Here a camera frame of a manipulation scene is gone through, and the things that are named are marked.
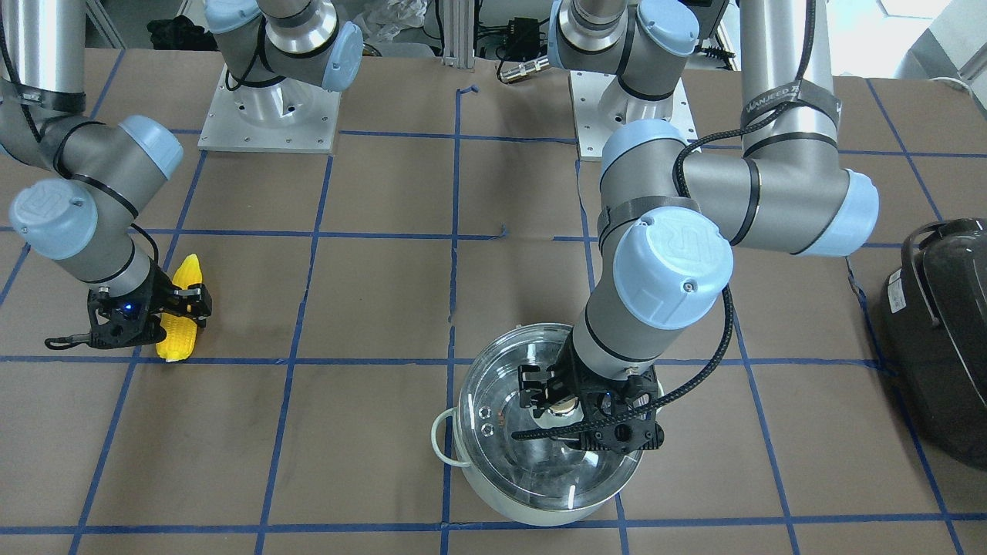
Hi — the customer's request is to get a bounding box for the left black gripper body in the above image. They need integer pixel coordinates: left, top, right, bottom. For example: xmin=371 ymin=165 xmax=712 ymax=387
xmin=554 ymin=338 xmax=664 ymax=453

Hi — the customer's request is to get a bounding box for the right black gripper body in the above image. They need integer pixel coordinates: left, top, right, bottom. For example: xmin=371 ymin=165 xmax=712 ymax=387
xmin=86 ymin=267 xmax=175 ymax=348

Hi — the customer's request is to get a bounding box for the yellow toy corn cob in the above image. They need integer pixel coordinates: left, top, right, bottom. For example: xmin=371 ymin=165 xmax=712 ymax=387
xmin=156 ymin=254 xmax=202 ymax=363

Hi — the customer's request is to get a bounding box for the glass pot lid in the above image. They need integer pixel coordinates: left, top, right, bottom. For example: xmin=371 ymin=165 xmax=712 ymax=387
xmin=458 ymin=323 xmax=651 ymax=512

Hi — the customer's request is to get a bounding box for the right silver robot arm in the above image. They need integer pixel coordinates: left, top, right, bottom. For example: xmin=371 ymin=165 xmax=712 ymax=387
xmin=2 ymin=1 xmax=364 ymax=351

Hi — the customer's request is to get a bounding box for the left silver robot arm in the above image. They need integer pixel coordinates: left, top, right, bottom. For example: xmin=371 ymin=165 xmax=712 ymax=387
xmin=511 ymin=1 xmax=879 ymax=454

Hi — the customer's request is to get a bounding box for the pale green electric pot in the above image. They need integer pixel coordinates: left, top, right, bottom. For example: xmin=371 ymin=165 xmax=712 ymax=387
xmin=430 ymin=323 xmax=665 ymax=527

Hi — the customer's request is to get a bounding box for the dark brown rice cooker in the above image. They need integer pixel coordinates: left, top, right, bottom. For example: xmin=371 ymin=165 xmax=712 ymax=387
xmin=879 ymin=218 xmax=986 ymax=469

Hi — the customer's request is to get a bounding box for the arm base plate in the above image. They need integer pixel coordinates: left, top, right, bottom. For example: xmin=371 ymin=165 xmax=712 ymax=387
xmin=197 ymin=69 xmax=341 ymax=154
xmin=570 ymin=71 xmax=698 ymax=162

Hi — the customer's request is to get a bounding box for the aluminium frame post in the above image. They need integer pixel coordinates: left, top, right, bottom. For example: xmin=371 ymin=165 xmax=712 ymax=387
xmin=438 ymin=0 xmax=476 ymax=72

